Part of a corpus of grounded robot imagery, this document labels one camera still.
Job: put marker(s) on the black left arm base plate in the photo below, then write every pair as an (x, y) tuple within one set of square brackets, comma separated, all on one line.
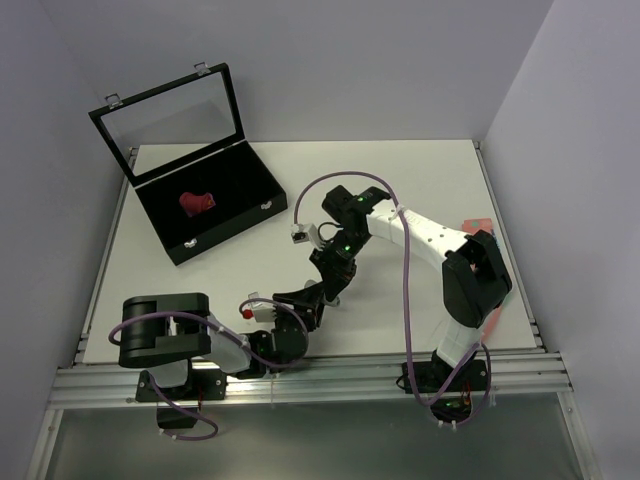
[(202, 385)]

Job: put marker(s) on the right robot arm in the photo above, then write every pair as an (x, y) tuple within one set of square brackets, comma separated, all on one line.
[(439, 246)]

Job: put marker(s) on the aluminium frame rail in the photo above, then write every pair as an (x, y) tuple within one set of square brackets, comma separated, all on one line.
[(319, 380)]

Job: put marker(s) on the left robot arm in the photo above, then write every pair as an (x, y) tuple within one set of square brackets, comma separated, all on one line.
[(163, 334)]

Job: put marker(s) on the grey-green ankle sock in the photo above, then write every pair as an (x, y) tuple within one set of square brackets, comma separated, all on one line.
[(330, 303)]

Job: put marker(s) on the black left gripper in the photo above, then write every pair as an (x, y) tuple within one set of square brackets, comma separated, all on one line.
[(309, 302)]

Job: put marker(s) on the pink patterned sock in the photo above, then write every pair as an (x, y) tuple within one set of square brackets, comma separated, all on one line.
[(487, 282)]

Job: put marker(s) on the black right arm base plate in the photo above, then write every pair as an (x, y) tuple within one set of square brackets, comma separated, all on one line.
[(430, 377)]

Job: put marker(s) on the maroon sock with orange cuff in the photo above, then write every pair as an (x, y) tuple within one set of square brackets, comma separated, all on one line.
[(194, 205)]

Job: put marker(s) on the black display case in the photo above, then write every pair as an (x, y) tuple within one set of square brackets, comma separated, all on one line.
[(187, 136)]

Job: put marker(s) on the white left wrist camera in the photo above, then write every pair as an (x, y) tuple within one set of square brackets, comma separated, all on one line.
[(257, 310)]

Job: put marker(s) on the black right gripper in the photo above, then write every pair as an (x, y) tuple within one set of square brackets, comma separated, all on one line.
[(337, 275)]

